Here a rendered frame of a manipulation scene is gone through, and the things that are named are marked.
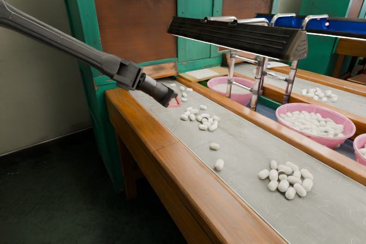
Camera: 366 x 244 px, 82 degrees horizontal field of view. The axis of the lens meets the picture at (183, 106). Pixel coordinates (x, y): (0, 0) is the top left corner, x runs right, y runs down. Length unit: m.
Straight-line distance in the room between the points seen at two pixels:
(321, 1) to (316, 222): 3.05
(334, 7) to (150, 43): 2.61
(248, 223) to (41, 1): 1.77
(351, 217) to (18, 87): 1.94
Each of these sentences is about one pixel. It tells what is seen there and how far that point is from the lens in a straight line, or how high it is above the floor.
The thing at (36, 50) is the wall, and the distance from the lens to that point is 1.89.
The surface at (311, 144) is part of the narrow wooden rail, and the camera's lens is 0.79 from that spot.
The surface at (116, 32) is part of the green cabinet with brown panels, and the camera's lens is 1.13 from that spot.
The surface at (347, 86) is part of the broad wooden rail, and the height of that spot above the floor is 0.76.
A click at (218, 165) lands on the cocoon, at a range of 0.62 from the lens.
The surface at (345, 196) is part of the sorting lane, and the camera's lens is 0.69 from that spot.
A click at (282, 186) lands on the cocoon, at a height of 0.76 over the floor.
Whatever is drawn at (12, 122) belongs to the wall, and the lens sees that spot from 2.04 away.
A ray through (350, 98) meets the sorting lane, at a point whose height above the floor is 0.74.
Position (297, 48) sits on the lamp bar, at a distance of 0.59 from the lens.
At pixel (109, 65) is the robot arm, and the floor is 1.01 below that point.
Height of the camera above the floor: 1.17
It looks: 27 degrees down
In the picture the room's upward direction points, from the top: straight up
